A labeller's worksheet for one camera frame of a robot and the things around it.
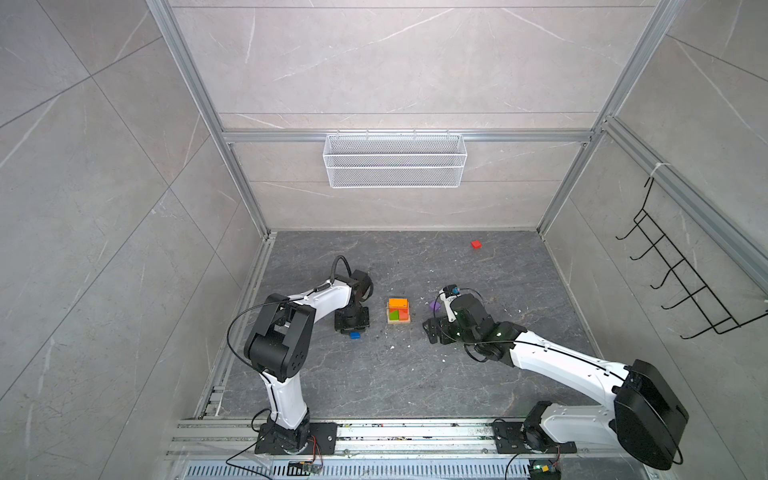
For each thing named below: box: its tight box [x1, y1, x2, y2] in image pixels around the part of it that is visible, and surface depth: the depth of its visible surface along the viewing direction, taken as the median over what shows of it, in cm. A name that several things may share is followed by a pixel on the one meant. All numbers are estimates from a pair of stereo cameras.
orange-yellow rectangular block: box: [388, 298, 409, 309], surface depth 93 cm
